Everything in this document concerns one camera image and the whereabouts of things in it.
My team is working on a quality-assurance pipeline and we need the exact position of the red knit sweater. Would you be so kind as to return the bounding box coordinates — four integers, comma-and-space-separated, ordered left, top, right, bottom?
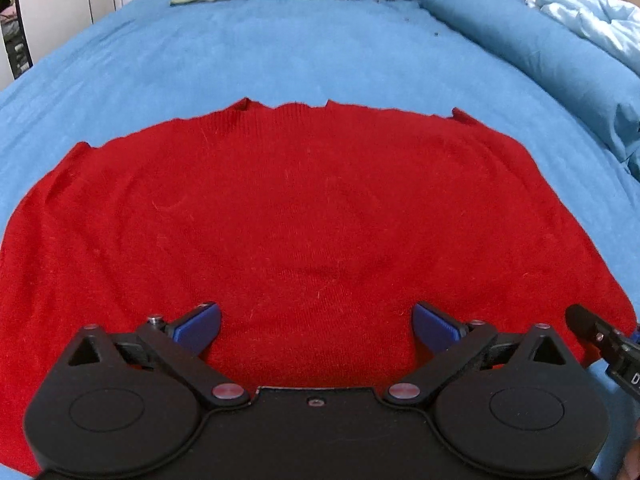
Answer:
1, 100, 636, 474

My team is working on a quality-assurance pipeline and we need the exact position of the rolled blue blanket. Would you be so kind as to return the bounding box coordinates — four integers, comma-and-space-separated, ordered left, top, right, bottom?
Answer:
419, 0, 639, 177

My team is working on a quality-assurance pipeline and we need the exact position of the blue bed sheet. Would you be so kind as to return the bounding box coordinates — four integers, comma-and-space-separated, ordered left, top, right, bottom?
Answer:
1, 0, 639, 317

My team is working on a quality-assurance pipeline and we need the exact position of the light blue duvet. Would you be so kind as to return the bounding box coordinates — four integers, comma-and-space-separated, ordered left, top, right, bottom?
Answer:
525, 0, 640, 75

